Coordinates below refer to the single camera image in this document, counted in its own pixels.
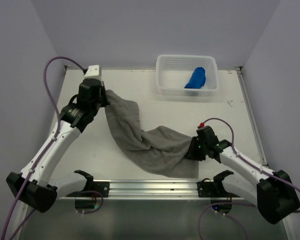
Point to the blue microfiber towel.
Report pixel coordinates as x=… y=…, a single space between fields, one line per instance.
x=197 y=79

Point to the aluminium mounting rail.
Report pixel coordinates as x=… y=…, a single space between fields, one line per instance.
x=150 y=188

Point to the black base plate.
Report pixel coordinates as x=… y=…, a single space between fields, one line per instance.
x=211 y=189
x=98 y=188

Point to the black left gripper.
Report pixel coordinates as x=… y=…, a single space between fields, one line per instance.
x=105 y=102

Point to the grey terry towel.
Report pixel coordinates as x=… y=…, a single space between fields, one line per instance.
x=159 y=151

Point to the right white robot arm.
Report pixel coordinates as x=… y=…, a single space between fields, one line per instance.
x=270 y=191

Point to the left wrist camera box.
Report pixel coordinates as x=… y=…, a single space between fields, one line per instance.
x=93 y=71

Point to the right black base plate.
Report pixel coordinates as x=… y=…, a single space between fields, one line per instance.
x=211 y=189

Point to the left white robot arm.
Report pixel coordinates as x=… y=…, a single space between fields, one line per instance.
x=71 y=123

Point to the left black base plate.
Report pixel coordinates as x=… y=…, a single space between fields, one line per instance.
x=98 y=188

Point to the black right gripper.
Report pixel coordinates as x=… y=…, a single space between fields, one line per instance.
x=191 y=153

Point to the white perforated plastic basket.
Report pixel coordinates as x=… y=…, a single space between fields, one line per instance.
x=173 y=72

